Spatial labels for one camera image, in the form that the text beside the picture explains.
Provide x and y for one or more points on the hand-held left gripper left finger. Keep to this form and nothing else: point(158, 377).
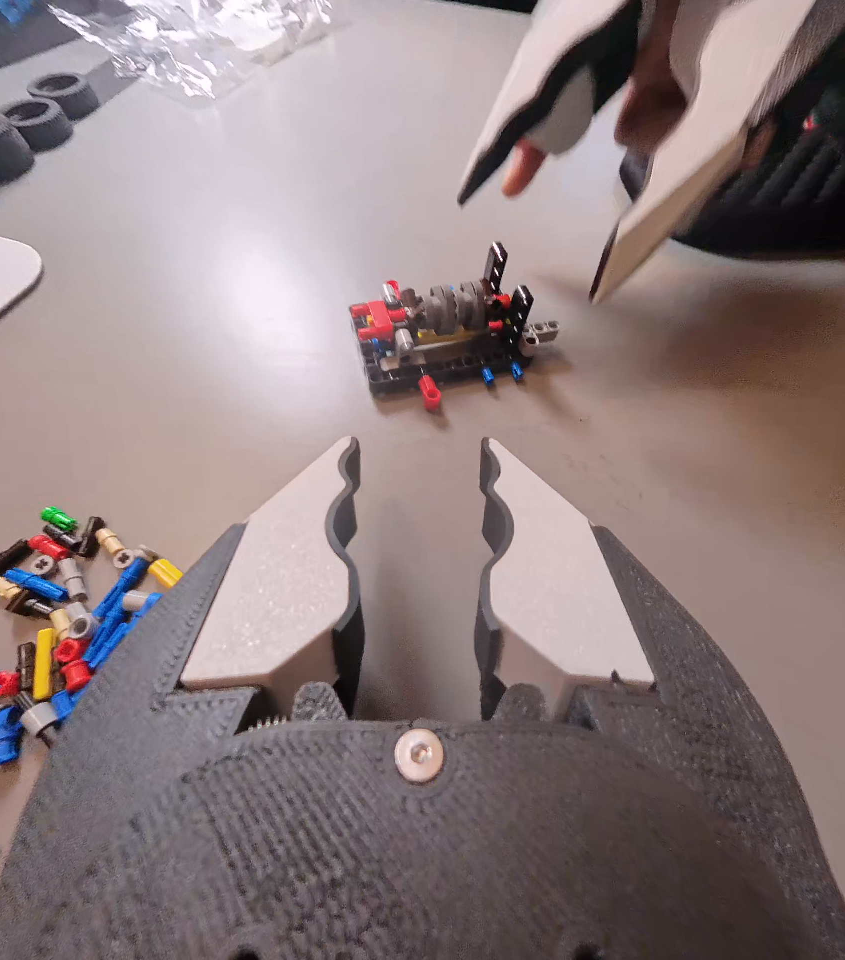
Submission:
point(272, 600)

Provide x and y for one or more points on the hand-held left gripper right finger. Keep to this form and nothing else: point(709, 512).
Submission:
point(572, 600)

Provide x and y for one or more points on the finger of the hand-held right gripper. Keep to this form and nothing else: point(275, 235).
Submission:
point(535, 75)
point(722, 97)

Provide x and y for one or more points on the black frame lego assembly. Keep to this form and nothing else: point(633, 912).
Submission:
point(437, 367)

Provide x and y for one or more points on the pile of small lego pieces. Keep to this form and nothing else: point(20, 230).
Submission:
point(40, 581)

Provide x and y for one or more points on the person's right hand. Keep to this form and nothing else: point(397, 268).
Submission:
point(647, 97)

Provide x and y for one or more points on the crumpled clear plastic wrapper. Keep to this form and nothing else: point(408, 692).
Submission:
point(182, 37)

